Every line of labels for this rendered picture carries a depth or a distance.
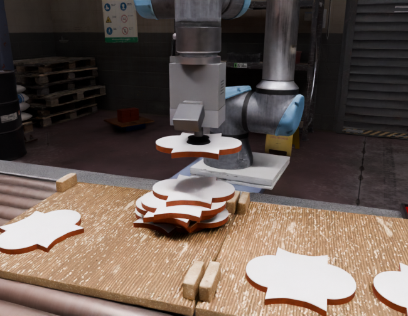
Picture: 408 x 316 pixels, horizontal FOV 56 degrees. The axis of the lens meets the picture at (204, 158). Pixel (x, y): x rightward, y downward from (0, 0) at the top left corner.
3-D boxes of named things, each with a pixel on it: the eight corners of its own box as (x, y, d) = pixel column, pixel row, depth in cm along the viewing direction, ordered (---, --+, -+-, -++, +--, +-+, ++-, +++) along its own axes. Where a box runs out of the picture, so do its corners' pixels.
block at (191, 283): (194, 274, 58) (194, 258, 57) (206, 276, 57) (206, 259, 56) (181, 299, 52) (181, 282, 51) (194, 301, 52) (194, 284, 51)
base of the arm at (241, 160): (209, 153, 127) (210, 123, 125) (255, 157, 124) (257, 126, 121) (198, 167, 113) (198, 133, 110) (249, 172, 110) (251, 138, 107)
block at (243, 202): (241, 202, 82) (241, 190, 81) (250, 203, 81) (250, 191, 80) (236, 214, 76) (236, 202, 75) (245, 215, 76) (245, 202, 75)
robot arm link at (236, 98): (219, 125, 124) (220, 81, 120) (259, 130, 118) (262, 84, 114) (202, 131, 113) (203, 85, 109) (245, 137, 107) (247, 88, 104)
